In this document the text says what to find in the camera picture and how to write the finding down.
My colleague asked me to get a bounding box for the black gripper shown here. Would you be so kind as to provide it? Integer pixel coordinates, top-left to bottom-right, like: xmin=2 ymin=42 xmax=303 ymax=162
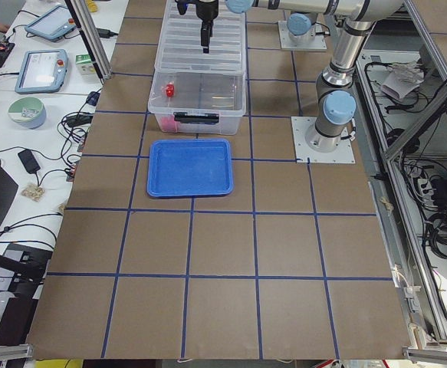
xmin=195 ymin=0 xmax=219 ymax=54

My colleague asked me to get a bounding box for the clear plastic box lid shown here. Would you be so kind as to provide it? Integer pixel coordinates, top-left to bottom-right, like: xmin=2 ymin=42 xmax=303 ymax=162
xmin=155 ymin=1 xmax=246 ymax=75

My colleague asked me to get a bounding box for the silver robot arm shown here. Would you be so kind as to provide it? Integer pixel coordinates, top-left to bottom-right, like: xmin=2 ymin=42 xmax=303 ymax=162
xmin=261 ymin=1 xmax=402 ymax=153
xmin=225 ymin=0 xmax=403 ymax=46

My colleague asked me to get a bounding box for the red block in box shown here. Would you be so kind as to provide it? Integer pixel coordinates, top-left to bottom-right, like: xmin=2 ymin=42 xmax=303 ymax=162
xmin=165 ymin=83 xmax=175 ymax=98

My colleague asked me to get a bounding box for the clear plastic storage box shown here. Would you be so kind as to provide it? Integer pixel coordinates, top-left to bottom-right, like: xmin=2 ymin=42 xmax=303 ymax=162
xmin=148 ymin=71 xmax=247 ymax=135

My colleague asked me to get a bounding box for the green white carton box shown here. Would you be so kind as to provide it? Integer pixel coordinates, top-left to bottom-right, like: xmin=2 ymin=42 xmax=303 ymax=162
xmin=74 ymin=54 xmax=96 ymax=75

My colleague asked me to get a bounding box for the blue plastic tray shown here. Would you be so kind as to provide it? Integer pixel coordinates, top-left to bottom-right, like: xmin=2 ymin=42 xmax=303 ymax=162
xmin=146 ymin=139 xmax=234 ymax=198

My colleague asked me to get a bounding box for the far teach pendant tablet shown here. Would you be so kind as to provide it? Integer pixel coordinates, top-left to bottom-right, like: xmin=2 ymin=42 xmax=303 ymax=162
xmin=25 ymin=5 xmax=76 ymax=42

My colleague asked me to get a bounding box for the teach pendant tablet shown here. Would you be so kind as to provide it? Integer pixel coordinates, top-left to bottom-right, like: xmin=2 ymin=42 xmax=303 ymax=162
xmin=15 ymin=49 xmax=68 ymax=94
xmin=25 ymin=5 xmax=76 ymax=42

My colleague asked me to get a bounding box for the near teach pendant tablet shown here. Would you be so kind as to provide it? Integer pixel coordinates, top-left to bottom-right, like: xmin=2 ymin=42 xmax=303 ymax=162
xmin=15 ymin=49 xmax=68 ymax=94

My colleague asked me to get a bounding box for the green white bowl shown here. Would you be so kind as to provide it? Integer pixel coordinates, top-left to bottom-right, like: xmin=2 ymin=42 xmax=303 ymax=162
xmin=8 ymin=97 xmax=47 ymax=129

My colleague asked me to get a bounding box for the black power adapter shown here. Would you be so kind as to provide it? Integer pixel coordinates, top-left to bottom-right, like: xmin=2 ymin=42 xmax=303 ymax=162
xmin=18 ymin=149 xmax=41 ymax=174

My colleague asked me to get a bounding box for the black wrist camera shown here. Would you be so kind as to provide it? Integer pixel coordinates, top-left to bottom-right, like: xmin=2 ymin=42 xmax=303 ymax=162
xmin=176 ymin=0 xmax=189 ymax=15

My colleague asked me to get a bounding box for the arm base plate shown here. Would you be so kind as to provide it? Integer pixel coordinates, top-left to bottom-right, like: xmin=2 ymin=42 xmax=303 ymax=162
xmin=278 ymin=21 xmax=327 ymax=52
xmin=291 ymin=117 xmax=356 ymax=164

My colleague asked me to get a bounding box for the aluminium frame post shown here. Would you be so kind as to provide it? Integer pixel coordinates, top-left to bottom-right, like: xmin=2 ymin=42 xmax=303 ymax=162
xmin=65 ymin=0 xmax=112 ymax=81

